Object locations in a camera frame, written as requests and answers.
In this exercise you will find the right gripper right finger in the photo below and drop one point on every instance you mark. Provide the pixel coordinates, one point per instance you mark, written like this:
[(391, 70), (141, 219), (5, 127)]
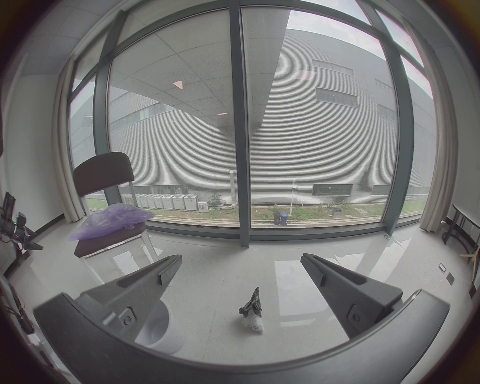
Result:
[(356, 296)]

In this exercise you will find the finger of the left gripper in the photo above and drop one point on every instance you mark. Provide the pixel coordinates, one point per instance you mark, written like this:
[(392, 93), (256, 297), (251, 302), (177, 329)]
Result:
[(33, 245)]

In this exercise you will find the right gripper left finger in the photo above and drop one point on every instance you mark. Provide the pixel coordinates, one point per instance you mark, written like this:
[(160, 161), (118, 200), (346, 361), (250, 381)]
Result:
[(123, 300)]

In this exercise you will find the purple plastic bag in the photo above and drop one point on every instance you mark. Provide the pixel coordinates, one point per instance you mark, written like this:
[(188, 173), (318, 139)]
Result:
[(112, 221)]

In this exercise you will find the black plastic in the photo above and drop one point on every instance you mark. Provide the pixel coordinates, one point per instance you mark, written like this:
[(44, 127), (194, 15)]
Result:
[(252, 302)]

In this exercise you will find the clear printed wrapper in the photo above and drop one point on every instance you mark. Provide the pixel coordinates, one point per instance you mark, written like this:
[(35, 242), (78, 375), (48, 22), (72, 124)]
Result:
[(253, 325)]

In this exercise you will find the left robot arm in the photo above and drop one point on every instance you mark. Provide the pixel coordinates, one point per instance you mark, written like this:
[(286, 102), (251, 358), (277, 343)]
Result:
[(8, 210)]

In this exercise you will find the white trash bin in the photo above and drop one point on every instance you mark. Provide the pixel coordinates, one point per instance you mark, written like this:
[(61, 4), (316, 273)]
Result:
[(161, 330)]

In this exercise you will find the dark padded white chair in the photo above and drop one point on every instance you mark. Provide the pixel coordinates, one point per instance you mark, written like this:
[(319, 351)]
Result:
[(103, 172)]

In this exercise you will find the dark small table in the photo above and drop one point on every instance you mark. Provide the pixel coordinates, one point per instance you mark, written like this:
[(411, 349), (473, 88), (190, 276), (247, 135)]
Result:
[(459, 213)]

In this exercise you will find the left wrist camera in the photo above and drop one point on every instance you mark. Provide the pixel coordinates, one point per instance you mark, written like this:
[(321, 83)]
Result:
[(20, 219)]

